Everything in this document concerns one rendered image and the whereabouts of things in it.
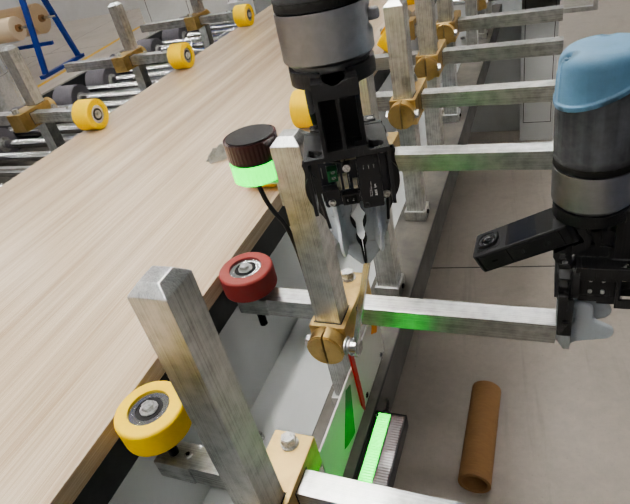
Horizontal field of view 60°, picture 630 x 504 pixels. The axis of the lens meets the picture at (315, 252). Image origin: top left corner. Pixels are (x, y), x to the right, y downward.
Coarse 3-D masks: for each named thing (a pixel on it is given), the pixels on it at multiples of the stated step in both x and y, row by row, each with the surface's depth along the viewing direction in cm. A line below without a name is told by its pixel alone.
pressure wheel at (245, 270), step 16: (240, 256) 81; (256, 256) 80; (224, 272) 78; (240, 272) 78; (256, 272) 77; (272, 272) 78; (224, 288) 77; (240, 288) 75; (256, 288) 76; (272, 288) 78
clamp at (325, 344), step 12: (360, 276) 77; (348, 288) 75; (348, 300) 73; (348, 312) 71; (312, 324) 71; (324, 324) 71; (336, 324) 70; (348, 324) 71; (312, 336) 70; (324, 336) 69; (336, 336) 69; (312, 348) 70; (324, 348) 70; (336, 348) 69; (324, 360) 71; (336, 360) 70
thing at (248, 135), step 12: (240, 132) 60; (252, 132) 59; (264, 132) 59; (228, 144) 58; (240, 144) 57; (252, 144) 57; (276, 180) 60; (264, 192) 64; (276, 216) 64; (288, 228) 65; (300, 264) 68
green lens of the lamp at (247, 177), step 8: (272, 160) 59; (232, 168) 60; (240, 168) 59; (248, 168) 58; (256, 168) 58; (264, 168) 58; (272, 168) 59; (240, 176) 59; (248, 176) 59; (256, 176) 59; (264, 176) 59; (272, 176) 59; (240, 184) 60; (248, 184) 60; (256, 184) 59; (264, 184) 59
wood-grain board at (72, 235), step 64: (384, 0) 204; (256, 64) 167; (128, 128) 142; (192, 128) 132; (0, 192) 123; (64, 192) 115; (128, 192) 109; (192, 192) 103; (256, 192) 98; (0, 256) 97; (64, 256) 93; (128, 256) 88; (192, 256) 85; (0, 320) 81; (64, 320) 78; (128, 320) 75; (0, 384) 69; (64, 384) 67; (128, 384) 64; (0, 448) 60; (64, 448) 58
